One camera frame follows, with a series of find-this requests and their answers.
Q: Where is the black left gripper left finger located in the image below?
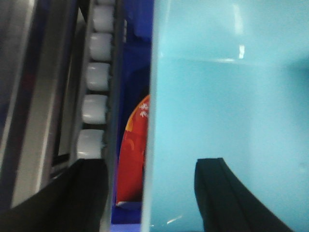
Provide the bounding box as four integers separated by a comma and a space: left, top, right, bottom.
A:
0, 159, 108, 232

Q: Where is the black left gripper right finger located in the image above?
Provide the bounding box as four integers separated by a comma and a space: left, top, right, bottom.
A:
195, 158, 293, 232

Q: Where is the light blue plastic bin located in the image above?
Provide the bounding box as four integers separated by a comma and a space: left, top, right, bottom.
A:
141, 0, 309, 232

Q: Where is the dark blue bin lower middle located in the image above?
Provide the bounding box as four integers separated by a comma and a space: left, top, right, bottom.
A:
112, 0, 154, 224

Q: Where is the red snack package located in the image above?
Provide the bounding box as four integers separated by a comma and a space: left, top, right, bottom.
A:
115, 95, 150, 209

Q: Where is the white roller track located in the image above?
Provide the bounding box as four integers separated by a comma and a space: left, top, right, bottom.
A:
70, 0, 118, 163

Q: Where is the stainless steel shelf rail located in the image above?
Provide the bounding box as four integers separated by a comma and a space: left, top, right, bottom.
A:
0, 0, 78, 212

